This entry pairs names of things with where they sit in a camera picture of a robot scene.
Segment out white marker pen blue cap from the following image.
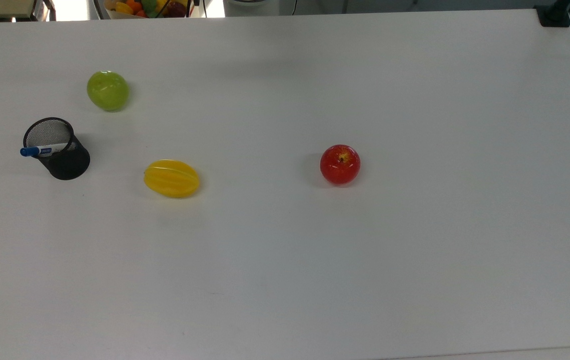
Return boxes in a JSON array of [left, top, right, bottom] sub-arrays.
[[20, 143, 70, 158]]

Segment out black mesh pen cup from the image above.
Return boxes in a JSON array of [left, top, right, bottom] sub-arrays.
[[23, 117, 91, 181]]

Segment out red apple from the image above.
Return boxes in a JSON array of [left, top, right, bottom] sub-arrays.
[[320, 144, 361, 187]]

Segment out yellow starfruit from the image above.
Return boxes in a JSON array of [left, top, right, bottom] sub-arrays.
[[144, 159, 201, 199]]

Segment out green apple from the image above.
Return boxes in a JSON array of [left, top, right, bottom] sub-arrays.
[[87, 70, 130, 112]]

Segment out basket of toy fruit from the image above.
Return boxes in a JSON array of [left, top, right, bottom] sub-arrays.
[[96, 0, 193, 20]]

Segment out black stand base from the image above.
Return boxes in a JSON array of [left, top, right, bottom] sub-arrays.
[[534, 0, 570, 28]]

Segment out black cables behind table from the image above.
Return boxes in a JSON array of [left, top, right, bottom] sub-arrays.
[[186, 0, 210, 19]]

